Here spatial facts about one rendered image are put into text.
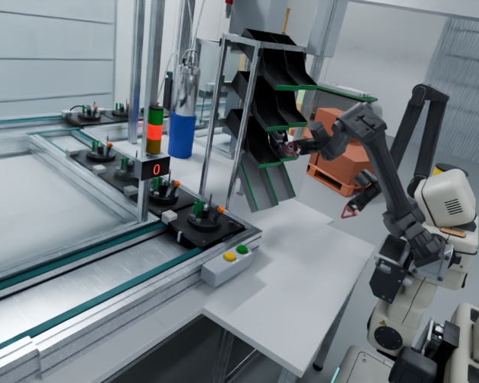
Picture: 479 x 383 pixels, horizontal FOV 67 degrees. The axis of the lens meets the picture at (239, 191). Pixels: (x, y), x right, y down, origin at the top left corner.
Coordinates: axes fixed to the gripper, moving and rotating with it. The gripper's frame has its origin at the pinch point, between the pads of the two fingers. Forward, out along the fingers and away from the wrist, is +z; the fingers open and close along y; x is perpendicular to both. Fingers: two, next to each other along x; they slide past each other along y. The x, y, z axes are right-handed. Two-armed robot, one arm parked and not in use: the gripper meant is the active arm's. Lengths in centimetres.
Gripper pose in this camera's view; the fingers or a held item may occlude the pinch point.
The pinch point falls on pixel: (292, 147)
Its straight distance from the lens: 163.1
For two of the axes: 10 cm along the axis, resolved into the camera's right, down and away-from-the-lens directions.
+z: -6.8, -0.3, 7.3
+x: 1.2, 9.8, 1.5
